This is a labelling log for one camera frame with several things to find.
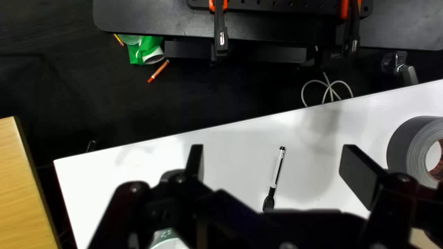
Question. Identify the orange black clamp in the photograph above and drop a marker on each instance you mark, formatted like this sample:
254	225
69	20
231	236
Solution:
351	13
220	48

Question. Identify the green plastic packet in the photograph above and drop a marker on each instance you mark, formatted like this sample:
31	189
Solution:
143	51

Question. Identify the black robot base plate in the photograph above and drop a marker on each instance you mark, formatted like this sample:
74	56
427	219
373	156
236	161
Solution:
384	24

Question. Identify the white green mug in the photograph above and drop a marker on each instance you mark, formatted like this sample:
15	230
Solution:
166	240

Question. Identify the black and white pen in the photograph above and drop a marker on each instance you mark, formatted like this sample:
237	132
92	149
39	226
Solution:
269	201

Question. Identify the orange pencil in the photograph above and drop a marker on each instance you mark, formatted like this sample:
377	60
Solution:
158	73

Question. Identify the light wooden side table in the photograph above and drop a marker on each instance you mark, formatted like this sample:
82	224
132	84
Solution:
24	219

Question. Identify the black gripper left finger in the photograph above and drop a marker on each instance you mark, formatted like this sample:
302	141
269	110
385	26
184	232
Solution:
194	167

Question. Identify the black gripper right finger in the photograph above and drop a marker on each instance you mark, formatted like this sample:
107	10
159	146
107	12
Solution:
362	174

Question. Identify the grey duct tape roll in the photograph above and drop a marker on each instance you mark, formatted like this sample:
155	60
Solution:
409	146

